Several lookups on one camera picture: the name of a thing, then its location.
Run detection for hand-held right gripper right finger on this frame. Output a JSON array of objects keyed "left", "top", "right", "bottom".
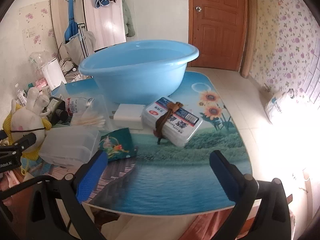
[{"left": 209, "top": 150, "right": 293, "bottom": 240}]

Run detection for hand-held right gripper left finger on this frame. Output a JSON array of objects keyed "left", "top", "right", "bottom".
[{"left": 25, "top": 150, "right": 108, "bottom": 240}]

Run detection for white plush rabbit toy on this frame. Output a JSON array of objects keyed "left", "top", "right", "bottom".
[{"left": 2, "top": 87, "right": 52, "bottom": 175}]

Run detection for translucent plastic box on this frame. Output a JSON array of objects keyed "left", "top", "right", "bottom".
[{"left": 39, "top": 125, "right": 102, "bottom": 167}]

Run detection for green snack packet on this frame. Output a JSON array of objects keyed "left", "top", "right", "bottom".
[{"left": 99, "top": 127, "right": 138, "bottom": 162}]

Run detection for bag of cotton swabs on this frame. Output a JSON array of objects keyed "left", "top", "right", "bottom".
[{"left": 70, "top": 95, "right": 113, "bottom": 132}]

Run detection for clear labelled plastic bottle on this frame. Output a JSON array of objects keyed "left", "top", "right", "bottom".
[{"left": 65, "top": 97, "right": 95, "bottom": 117}]

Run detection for white labelled plastic box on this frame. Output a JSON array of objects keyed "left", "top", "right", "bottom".
[{"left": 141, "top": 96, "right": 203, "bottom": 148}]

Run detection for white power adapter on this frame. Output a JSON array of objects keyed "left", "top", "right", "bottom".
[{"left": 111, "top": 103, "right": 145, "bottom": 130}]

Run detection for blue plastic basin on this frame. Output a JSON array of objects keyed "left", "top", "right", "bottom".
[{"left": 79, "top": 39, "right": 200, "bottom": 105}]

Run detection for scenic printed desktop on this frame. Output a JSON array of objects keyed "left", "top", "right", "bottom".
[{"left": 22, "top": 70, "right": 253, "bottom": 217}]

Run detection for small bottle black label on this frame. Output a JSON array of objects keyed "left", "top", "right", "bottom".
[{"left": 15, "top": 84, "right": 28, "bottom": 105}]

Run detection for pink jar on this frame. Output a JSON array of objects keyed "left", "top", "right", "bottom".
[{"left": 36, "top": 79, "right": 50, "bottom": 90}]

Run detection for white electric kettle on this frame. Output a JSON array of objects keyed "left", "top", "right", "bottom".
[{"left": 40, "top": 57, "right": 68, "bottom": 90}]

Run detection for brown elastic band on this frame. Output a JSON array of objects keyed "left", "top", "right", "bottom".
[{"left": 155, "top": 101, "right": 184, "bottom": 145}]

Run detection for crumpled clear plastic bag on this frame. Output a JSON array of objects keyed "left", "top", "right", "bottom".
[{"left": 28, "top": 51, "right": 54, "bottom": 68}]

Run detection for beige crumpled cloth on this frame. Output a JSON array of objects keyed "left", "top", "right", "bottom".
[{"left": 59, "top": 59, "right": 80, "bottom": 77}]

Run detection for white printed sack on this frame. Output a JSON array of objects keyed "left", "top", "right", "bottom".
[{"left": 264, "top": 89, "right": 300, "bottom": 124}]

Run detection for grey tote bag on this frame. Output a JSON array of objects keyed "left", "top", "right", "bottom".
[{"left": 61, "top": 31, "right": 97, "bottom": 65}]

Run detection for metal crutch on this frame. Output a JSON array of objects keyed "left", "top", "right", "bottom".
[{"left": 76, "top": 23, "right": 89, "bottom": 58}]

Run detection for blue folded umbrella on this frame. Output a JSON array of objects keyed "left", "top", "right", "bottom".
[{"left": 64, "top": 0, "right": 78, "bottom": 42}]

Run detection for leaning mattress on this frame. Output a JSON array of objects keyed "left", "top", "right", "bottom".
[{"left": 240, "top": 0, "right": 280, "bottom": 78}]

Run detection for light wooden wardrobe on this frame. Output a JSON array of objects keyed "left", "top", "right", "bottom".
[{"left": 50, "top": 0, "right": 127, "bottom": 53}]

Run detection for brown wooden door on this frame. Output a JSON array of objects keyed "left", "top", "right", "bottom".
[{"left": 188, "top": 0, "right": 248, "bottom": 72}]

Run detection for green jacket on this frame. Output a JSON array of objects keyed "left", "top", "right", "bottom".
[{"left": 122, "top": 0, "right": 136, "bottom": 38}]

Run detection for black cable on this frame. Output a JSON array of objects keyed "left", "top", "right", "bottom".
[{"left": 0, "top": 176, "right": 73, "bottom": 200}]

